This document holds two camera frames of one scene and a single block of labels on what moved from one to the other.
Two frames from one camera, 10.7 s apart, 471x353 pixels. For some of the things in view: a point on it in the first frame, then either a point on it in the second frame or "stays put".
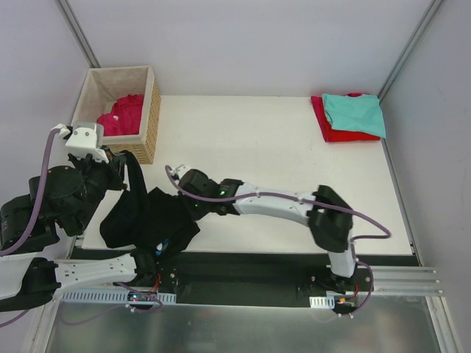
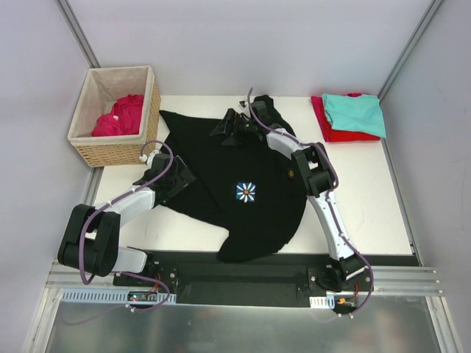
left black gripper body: (111, 166) → (180, 175)
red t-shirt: (330, 134) stays put
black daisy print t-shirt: (145, 219) → (253, 190)
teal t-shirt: (362, 113) stays put
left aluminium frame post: (71, 22) stays put
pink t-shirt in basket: (125, 118) stays put
